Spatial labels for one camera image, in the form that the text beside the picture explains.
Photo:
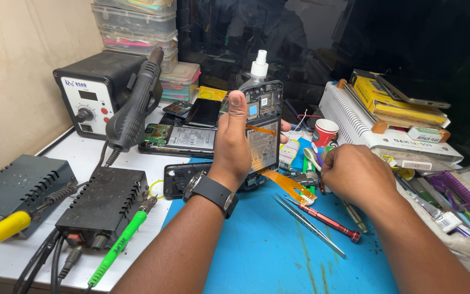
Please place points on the grey smartphone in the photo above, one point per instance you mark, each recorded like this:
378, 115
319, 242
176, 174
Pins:
414, 92

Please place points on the metal knife with barcode label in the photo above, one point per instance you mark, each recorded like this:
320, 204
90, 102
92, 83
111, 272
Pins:
447, 220

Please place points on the black hot air gun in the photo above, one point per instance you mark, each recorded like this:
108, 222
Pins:
137, 110

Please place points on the smartphone with battery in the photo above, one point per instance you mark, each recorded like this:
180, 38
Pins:
264, 143

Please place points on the grey power supply box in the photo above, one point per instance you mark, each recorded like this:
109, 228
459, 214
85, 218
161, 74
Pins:
18, 183

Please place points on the black phone screen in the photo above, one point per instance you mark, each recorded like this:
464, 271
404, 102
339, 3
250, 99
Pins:
203, 112

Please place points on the red screwdriver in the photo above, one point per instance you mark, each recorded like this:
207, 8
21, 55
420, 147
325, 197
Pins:
329, 220

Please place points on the yellow packet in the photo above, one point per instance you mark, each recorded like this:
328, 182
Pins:
211, 93

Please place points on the person's right hand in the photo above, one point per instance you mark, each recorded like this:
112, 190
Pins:
361, 175

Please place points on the black wristwatch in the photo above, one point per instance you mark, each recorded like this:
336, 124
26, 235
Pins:
214, 192

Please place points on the opened phone with green board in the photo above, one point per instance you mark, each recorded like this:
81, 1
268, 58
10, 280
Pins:
178, 139

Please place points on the black soldering station box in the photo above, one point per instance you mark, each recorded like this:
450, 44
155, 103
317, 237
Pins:
104, 204

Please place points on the black hot air rework station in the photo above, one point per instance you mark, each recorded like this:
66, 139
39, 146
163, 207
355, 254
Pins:
92, 88

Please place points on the black phone back cover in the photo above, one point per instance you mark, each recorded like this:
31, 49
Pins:
178, 179

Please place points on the red paper cup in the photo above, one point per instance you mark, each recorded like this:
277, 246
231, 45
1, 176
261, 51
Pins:
324, 132

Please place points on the stack of clear plastic boxes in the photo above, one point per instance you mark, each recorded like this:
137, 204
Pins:
137, 28

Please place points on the white ribbed machine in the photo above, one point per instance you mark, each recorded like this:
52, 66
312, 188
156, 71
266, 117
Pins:
353, 122

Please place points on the clear bottle with white nozzle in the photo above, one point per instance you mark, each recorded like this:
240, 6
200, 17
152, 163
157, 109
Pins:
259, 67

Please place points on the person's left hand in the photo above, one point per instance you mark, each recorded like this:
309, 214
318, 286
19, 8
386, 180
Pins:
231, 151

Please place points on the person's right fingers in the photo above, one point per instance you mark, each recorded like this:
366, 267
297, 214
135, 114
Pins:
331, 169

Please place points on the green plastic pry tool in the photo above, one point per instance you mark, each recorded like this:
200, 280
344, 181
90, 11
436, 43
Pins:
308, 167

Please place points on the purple brush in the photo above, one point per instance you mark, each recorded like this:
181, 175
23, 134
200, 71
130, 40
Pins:
459, 190

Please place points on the clear box with colourful parts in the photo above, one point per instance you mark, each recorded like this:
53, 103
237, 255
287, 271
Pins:
180, 81

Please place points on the small white flux box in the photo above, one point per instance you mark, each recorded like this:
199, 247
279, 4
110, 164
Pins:
424, 134

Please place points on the silver tweezers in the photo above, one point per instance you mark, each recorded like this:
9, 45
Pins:
312, 228

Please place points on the small grey circuit module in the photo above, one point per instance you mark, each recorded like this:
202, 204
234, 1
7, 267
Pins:
304, 178

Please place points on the small dark phone part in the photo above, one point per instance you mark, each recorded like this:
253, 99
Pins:
177, 109

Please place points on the silver screwdriver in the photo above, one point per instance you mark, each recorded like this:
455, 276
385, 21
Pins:
355, 216

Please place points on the blue work mat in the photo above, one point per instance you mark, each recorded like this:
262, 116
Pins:
267, 253

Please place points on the white glue tube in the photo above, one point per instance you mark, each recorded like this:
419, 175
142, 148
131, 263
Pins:
289, 153

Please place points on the white plastic pry tool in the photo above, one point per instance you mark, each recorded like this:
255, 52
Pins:
311, 157

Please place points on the white brush head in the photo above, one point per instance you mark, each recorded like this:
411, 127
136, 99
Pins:
416, 165

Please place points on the stack of yellow boxes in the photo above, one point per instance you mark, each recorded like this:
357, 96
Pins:
386, 102

